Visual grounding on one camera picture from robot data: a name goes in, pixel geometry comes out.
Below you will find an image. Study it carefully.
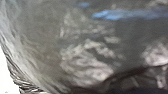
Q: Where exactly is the black plastic trash bag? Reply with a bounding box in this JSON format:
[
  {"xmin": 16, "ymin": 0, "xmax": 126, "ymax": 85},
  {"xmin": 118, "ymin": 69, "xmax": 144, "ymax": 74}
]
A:
[{"xmin": 0, "ymin": 0, "xmax": 168, "ymax": 94}]

